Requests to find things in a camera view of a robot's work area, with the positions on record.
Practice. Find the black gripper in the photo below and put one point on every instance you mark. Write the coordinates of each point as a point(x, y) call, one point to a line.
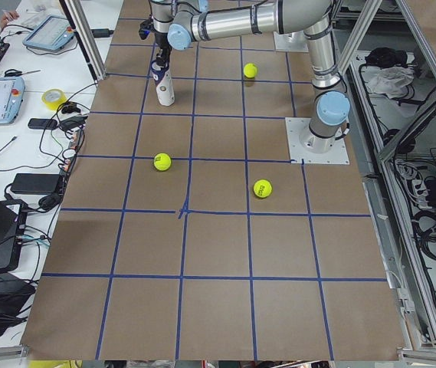
point(161, 41)

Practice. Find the Wilson tennis ball can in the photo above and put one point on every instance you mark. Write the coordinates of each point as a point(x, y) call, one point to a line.
point(163, 81)

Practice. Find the tennis ball near arm base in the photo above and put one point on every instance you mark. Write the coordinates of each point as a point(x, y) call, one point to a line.
point(250, 70)

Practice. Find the tennis ball centre left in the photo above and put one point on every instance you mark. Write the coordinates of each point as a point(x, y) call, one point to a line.
point(162, 161)

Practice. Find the tennis ball with black print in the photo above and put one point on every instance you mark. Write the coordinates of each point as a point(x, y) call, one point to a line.
point(262, 188)

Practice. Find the far blue teach pendant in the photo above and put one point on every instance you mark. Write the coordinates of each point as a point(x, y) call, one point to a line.
point(52, 34)

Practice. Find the yellow tape roll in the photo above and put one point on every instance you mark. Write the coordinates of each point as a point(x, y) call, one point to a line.
point(53, 98)

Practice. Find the black phone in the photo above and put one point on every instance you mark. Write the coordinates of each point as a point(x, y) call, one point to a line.
point(42, 124)

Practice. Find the black power adapter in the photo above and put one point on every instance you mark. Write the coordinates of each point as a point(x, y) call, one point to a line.
point(35, 183)

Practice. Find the crumpled white cloth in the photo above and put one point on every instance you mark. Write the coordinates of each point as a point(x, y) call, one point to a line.
point(393, 82)

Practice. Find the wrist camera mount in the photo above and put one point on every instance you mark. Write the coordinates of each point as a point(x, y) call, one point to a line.
point(145, 29)

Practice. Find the aluminium frame post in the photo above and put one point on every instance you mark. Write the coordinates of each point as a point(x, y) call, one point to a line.
point(77, 19)

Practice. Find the black handled scissors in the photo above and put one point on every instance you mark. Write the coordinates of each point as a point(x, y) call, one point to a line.
point(18, 73)

